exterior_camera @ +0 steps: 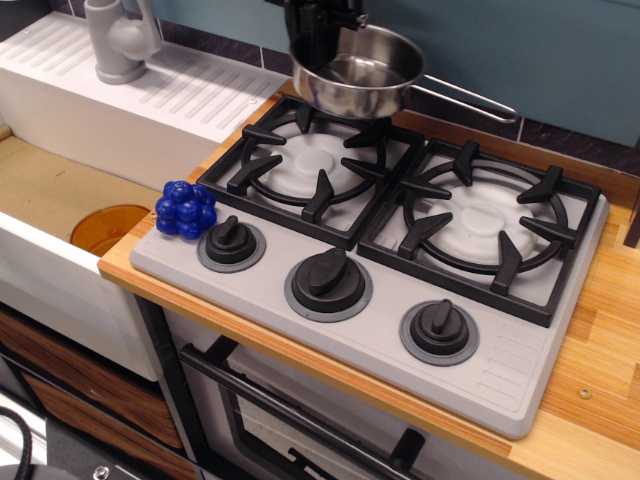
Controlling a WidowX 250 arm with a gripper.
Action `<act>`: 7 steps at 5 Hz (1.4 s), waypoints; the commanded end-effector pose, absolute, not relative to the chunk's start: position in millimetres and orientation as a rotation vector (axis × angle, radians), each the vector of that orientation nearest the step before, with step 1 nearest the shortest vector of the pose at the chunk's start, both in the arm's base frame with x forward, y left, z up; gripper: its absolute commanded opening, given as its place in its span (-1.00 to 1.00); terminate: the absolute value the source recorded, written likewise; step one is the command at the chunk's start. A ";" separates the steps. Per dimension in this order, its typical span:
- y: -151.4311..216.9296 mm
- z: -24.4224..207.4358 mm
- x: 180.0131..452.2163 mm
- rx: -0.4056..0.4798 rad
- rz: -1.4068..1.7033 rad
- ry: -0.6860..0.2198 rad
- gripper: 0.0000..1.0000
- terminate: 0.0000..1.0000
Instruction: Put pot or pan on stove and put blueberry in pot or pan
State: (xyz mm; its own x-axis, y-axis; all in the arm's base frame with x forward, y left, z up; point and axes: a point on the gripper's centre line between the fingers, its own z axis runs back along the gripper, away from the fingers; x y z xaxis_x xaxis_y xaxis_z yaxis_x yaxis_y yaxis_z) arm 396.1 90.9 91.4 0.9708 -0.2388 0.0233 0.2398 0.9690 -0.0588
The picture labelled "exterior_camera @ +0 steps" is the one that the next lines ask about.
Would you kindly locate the teal cabinet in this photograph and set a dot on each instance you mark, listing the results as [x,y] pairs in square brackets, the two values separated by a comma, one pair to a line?
[570,64]
[260,23]

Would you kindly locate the oven door with handle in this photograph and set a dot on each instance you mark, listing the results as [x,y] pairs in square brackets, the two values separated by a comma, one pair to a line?
[278,423]

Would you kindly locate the black left stove knob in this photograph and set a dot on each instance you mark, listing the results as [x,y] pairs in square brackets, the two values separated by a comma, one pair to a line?
[231,247]

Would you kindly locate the black stove knob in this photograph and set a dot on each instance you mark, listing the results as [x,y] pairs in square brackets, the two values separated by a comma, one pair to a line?
[231,247]
[439,333]
[328,287]

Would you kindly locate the grey toy stove top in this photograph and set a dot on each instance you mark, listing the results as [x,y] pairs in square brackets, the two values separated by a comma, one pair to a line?
[500,386]

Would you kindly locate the black burner grate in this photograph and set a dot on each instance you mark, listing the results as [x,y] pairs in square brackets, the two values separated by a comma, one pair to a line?
[319,175]
[529,289]

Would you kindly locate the black middle stove knob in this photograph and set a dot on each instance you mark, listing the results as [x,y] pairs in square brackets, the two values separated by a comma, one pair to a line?
[328,287]

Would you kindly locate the black right stove knob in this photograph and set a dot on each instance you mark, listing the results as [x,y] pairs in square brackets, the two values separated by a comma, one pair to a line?
[439,333]

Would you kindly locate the teal cabinet right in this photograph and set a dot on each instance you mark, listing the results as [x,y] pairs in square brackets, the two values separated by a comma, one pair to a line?
[570,64]

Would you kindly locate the teal cabinet left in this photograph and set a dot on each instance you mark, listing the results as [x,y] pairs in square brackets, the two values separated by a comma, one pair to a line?
[260,23]

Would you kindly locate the black left burner grate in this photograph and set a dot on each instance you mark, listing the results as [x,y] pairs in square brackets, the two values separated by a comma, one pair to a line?
[319,175]

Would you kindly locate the white right burner plate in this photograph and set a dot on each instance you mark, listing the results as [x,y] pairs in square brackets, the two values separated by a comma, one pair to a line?
[479,214]

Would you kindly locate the wooden drawer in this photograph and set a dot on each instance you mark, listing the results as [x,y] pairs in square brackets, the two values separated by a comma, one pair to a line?
[157,461]
[100,380]

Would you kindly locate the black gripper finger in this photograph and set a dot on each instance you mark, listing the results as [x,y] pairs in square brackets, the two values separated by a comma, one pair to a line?
[292,30]
[320,31]

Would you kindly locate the upper wooden drawer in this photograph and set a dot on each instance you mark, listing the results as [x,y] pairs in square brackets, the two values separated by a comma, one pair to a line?
[100,380]

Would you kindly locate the black right burner grate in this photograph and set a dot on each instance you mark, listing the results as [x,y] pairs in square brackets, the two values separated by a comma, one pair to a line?
[529,289]

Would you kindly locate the blue toy blueberry cluster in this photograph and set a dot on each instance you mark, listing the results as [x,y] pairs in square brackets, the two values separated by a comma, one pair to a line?
[185,209]

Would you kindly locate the white toy sink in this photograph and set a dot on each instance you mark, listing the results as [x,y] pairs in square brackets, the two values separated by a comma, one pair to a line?
[71,145]

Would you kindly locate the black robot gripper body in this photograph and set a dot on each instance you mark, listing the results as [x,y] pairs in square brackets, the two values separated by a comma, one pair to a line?
[351,14]

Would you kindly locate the stainless steel pan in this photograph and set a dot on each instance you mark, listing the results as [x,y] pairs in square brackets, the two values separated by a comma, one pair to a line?
[373,74]

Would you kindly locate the lower wooden drawer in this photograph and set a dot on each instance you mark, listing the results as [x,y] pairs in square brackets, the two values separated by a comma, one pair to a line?
[157,461]

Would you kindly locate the grey toy faucet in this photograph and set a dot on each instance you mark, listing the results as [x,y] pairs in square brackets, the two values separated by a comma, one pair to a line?
[121,45]

